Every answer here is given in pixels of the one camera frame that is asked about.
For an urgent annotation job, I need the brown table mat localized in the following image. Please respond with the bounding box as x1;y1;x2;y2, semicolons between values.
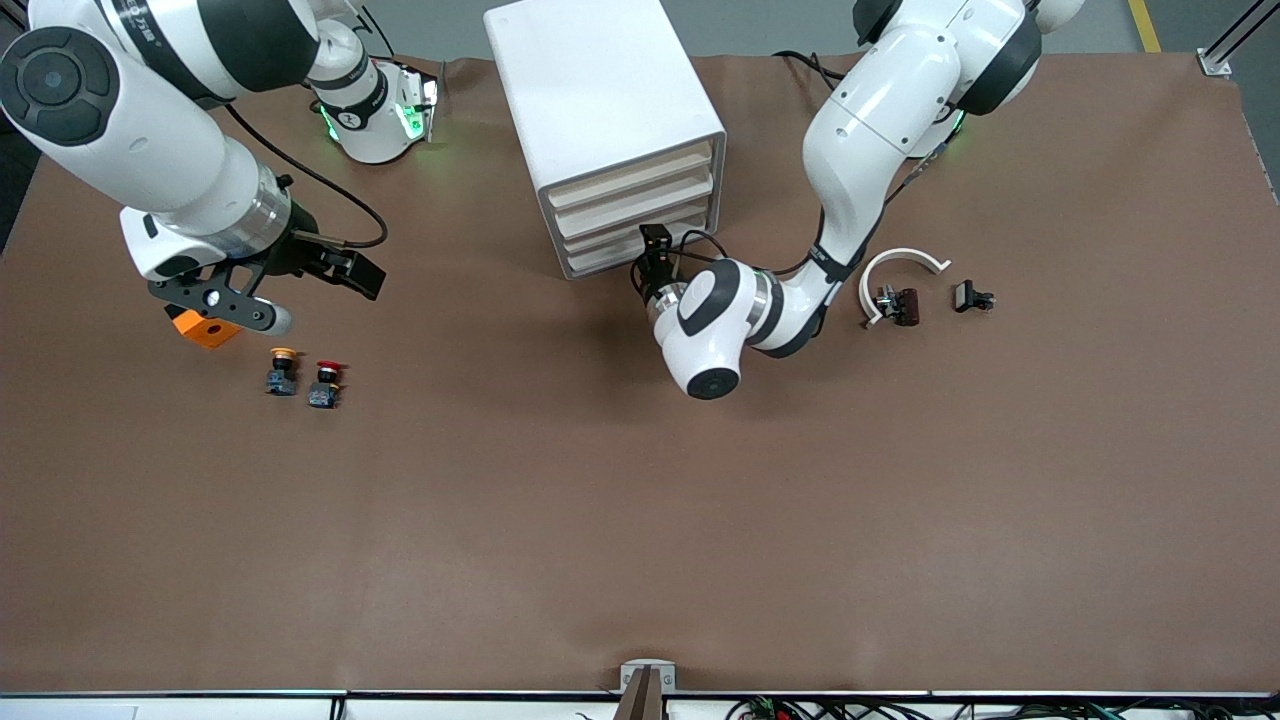
0;50;1280;696

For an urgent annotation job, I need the grey metal bracket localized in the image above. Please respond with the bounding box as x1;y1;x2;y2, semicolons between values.
619;659;677;696

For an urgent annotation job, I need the white table edge rail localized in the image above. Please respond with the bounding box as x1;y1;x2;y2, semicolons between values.
0;688;1280;720

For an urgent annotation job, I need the white drawer cabinet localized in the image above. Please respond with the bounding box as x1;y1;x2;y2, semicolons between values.
484;0;728;282

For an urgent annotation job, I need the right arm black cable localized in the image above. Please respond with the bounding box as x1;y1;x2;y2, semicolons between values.
222;100;389;249

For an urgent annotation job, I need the dark brown switch component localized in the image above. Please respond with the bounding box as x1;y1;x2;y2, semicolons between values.
875;286;921;328

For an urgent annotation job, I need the aluminium frame profile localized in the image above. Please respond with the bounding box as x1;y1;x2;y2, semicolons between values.
1198;0;1280;78

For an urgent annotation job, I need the white curved plastic arc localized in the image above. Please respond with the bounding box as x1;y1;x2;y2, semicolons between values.
858;247;952;330

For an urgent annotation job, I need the red push button switch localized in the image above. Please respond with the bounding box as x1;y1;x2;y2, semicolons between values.
307;361;348;409

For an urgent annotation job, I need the white plastic drawer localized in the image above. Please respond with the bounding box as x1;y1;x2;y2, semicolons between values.
561;198;718;257
554;172;716;238
547;146;714;209
566;220;720;277

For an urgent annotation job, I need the black cable bundle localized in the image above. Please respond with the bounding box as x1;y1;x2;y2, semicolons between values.
728;696;1280;720

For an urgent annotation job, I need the black base cable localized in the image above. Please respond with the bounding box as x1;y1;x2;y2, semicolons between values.
772;50;851;93

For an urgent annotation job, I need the orange box with hole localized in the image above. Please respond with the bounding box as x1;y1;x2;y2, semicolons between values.
165;308;245;351

